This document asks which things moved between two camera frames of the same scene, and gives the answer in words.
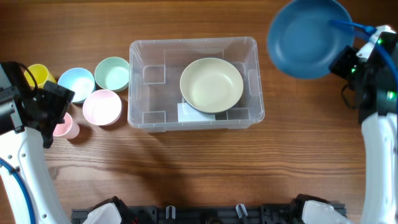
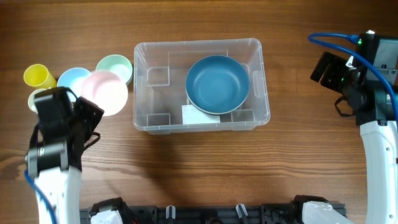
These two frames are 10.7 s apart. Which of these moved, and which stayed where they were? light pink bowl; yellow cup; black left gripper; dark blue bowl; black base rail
Moved: light pink bowl; black left gripper; dark blue bowl
Stayed: black base rail; yellow cup
